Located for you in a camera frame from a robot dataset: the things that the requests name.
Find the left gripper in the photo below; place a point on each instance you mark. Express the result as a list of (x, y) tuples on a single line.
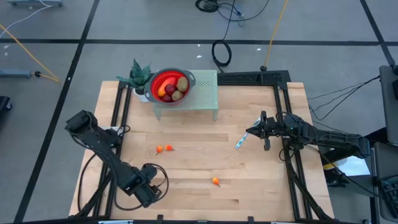
[(141, 182)]

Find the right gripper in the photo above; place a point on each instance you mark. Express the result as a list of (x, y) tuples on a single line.
[(280, 128)]

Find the orange toy pear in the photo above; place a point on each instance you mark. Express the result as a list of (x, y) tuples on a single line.
[(168, 147), (159, 149), (215, 180)]

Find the red collapsible bowl grey rim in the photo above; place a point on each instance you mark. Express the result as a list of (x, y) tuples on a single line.
[(155, 93)]

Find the red orange mango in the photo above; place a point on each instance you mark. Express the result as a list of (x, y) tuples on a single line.
[(165, 84)]

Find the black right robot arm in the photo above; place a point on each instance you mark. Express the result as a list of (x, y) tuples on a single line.
[(329, 138)]

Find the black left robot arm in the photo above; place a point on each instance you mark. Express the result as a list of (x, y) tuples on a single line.
[(102, 149)]

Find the blue white striped strip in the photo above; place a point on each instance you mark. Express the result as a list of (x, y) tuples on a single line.
[(241, 143)]

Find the white glossy panel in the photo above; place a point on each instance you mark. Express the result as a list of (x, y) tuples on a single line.
[(353, 166)]

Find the snake plant in white pot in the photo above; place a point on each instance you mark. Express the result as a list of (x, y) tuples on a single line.
[(136, 77)]

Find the grey cabinet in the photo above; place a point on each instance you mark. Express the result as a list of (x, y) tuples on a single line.
[(390, 105)]

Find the black keyboard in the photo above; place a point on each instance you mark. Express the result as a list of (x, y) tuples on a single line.
[(391, 188)]

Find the black caster wheel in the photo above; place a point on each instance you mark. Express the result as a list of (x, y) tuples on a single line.
[(3, 104)]

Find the grey metal floor foot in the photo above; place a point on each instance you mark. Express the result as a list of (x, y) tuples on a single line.
[(15, 73), (34, 3)]

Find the black aluminium rig frame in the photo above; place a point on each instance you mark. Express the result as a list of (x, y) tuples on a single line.
[(248, 77)]

